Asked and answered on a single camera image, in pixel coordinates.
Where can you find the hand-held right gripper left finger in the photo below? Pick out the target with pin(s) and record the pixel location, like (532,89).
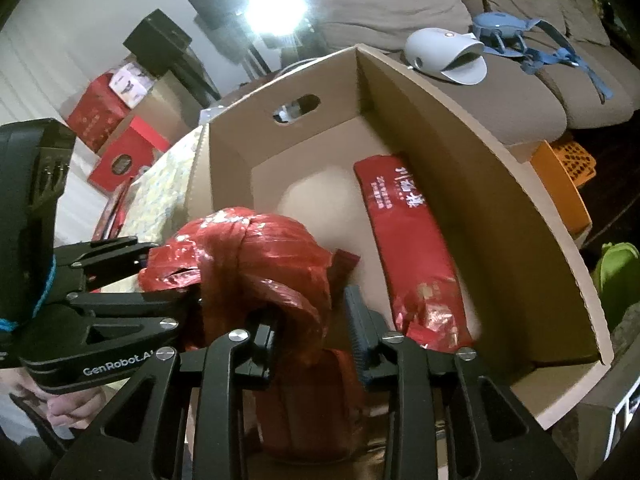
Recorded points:
(265,350)

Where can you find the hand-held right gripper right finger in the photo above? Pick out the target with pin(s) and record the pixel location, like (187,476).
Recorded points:
(356,320)

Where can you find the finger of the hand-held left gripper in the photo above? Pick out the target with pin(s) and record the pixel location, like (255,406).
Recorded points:
(140,317)
(110,260)

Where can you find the red cat print bag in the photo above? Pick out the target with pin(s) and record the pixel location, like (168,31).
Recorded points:
(112,210)

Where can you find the red plastic twine ball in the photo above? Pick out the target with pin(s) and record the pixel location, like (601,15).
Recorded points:
(260,260)

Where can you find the tall red foil packet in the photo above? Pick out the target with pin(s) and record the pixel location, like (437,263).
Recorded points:
(415,250)

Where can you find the large cardboard box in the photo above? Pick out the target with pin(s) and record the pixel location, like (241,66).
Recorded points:
(500,200)

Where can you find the person's left hand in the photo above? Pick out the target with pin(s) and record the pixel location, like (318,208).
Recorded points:
(70,407)

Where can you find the yellow plaid tablecloth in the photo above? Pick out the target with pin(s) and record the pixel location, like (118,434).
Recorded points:
(170,185)

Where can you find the red chocolate gift box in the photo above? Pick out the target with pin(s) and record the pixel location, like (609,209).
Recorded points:
(127,160)

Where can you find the red gold gift box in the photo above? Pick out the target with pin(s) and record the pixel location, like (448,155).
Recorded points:
(92,115)

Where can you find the white curtain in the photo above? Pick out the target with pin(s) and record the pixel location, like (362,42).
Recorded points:
(50,70)

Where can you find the white pink tissue box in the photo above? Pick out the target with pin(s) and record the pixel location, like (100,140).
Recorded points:
(130,85)

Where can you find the brown cardboard carton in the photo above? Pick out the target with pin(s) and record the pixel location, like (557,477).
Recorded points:
(165,105)

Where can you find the black speaker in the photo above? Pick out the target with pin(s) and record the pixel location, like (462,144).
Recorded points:
(157,40)
(217,0)

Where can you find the green plastic container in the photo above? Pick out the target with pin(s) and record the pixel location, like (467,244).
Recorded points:
(617,275)

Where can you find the brown sofa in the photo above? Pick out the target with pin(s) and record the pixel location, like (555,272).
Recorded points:
(525,105)

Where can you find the white hooded device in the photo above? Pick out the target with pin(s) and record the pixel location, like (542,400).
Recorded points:
(435,52)

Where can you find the bright lamp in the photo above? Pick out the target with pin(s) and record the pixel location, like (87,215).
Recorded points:
(277,0)

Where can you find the large brown cushion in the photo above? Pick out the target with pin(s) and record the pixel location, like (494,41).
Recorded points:
(380,0)

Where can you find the small brown cushion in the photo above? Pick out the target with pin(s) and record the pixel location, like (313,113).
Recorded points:
(580,0)

